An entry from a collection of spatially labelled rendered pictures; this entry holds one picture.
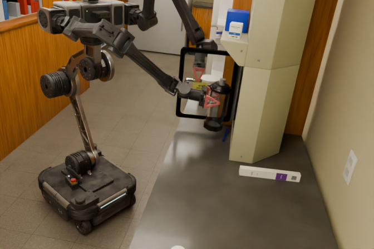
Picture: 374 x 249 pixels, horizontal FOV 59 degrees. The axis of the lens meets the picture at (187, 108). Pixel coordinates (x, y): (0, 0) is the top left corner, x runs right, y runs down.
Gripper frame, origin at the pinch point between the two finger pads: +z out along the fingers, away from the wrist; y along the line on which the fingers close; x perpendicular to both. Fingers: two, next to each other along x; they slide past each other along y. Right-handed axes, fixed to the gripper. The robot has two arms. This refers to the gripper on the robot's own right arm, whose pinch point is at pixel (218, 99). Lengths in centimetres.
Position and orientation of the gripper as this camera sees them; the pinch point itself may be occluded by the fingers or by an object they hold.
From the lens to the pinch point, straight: 166.0
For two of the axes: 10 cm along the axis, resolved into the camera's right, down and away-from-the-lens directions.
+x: -1.6, 8.9, 4.3
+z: 9.8, 1.9, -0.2
